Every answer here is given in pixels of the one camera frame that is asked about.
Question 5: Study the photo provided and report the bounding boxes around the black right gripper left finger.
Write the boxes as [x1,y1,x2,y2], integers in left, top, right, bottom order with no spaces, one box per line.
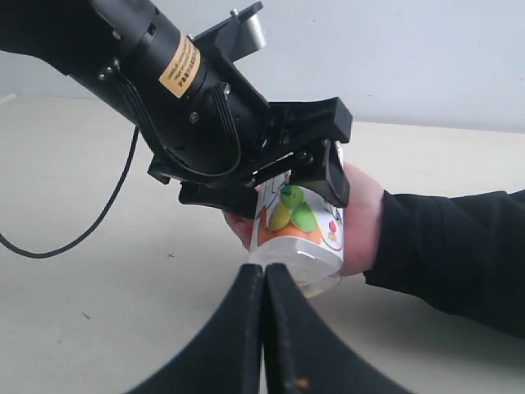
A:
[130,264,264,394]

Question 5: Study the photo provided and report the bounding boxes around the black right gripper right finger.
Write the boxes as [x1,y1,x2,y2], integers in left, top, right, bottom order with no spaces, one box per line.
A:
[262,263,408,394]

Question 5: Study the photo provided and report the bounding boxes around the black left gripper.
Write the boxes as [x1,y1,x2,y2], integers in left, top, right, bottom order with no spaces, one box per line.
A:
[139,61,353,218]

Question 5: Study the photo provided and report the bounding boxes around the white fruit label bottle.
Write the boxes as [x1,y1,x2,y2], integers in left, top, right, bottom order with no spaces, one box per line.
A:
[249,171,345,298]

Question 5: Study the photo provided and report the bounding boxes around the black sleeved forearm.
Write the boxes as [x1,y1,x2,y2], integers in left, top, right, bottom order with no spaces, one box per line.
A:
[364,191,524,338]

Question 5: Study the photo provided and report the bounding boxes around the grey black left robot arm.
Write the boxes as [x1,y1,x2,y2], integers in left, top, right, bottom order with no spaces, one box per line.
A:
[1,1,352,218]

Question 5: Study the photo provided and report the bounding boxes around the person's open bare hand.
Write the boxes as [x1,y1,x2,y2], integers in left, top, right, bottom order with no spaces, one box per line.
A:
[341,163,384,277]

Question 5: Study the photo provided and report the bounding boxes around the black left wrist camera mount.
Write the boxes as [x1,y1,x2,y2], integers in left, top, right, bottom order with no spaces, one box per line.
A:
[193,1,267,63]

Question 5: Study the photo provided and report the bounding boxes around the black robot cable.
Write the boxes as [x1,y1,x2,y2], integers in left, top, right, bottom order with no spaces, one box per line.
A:
[0,122,140,259]

